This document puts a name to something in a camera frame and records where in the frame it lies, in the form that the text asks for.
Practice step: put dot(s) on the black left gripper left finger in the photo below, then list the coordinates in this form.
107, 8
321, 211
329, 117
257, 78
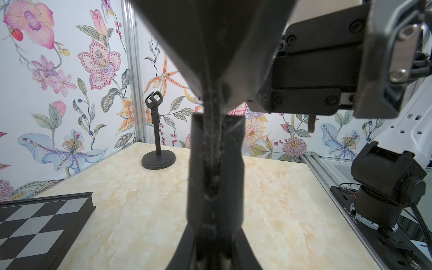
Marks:
186, 254

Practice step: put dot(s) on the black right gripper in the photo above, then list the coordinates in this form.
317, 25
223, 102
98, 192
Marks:
318, 67

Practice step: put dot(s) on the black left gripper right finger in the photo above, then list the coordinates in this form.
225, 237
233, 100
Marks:
243, 257

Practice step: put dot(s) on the black round stand base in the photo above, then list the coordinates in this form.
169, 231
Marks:
153, 161

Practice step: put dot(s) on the black microphone clip holder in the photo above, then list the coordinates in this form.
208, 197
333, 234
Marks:
154, 100

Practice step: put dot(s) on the black microphone stand pole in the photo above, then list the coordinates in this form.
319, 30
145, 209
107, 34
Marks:
156, 122

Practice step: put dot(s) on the black white chessboard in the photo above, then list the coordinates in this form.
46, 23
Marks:
37, 233

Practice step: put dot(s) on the aluminium front rail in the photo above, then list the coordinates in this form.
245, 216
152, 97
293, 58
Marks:
334, 175

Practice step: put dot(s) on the right aluminium corner post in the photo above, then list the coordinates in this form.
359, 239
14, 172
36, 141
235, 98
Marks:
131, 36

